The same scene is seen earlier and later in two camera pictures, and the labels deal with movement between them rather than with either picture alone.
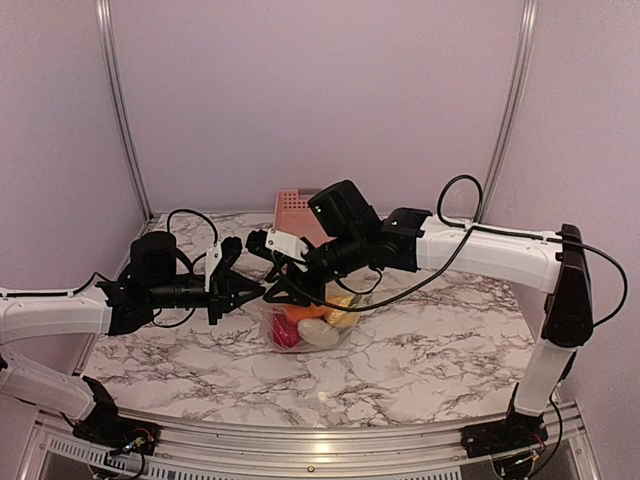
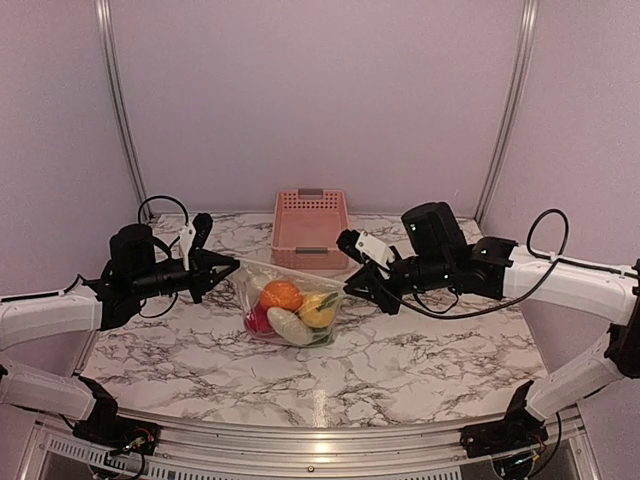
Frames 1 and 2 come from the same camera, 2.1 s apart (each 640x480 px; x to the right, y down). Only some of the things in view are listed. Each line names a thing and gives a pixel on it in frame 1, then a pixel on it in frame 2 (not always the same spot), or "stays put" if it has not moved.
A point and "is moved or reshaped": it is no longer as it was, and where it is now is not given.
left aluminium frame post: [105, 23] stays put
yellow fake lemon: [340, 318] to [317, 318]
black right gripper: [297, 284] to [370, 278]
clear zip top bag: [298, 329] is moved or reshaped
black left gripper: [229, 290] to [202, 275]
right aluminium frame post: [528, 27] stays put
